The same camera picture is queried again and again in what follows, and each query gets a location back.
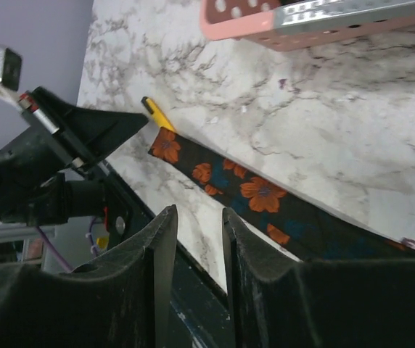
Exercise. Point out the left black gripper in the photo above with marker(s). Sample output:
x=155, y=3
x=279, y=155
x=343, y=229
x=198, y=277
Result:
x=33, y=187

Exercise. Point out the black orange floral tie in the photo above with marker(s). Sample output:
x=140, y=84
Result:
x=302, y=228

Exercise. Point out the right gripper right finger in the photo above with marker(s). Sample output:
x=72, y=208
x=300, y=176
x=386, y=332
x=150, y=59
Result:
x=275, y=301

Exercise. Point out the pink perforated plastic basket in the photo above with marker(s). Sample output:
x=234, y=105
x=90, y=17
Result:
x=291, y=25

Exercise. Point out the yellow utility knife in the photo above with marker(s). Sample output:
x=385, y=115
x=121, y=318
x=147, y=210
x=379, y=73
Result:
x=157, y=114

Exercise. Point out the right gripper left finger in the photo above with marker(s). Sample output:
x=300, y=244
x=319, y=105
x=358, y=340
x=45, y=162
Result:
x=119, y=299

